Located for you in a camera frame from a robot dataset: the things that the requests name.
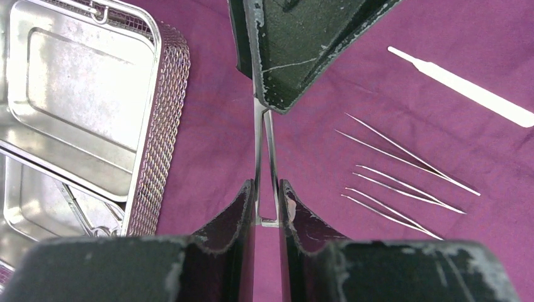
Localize steel forceps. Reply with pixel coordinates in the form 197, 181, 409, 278
253, 96, 281, 228
353, 165, 467, 215

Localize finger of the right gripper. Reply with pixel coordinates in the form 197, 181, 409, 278
227, 0, 253, 79
243, 0, 398, 115

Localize steel surgical scissors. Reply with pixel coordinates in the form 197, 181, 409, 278
53, 180, 125, 237

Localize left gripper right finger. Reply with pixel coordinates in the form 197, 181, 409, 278
278, 179, 519, 301

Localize metal instrument tray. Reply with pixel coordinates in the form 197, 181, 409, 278
1, 1, 190, 283

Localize purple cloth wrap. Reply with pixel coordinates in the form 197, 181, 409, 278
135, 1, 533, 301

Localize steel scalpel handle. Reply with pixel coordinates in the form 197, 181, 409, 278
335, 113, 482, 196
387, 46, 533, 128

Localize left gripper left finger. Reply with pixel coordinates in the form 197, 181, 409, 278
1, 180, 254, 301

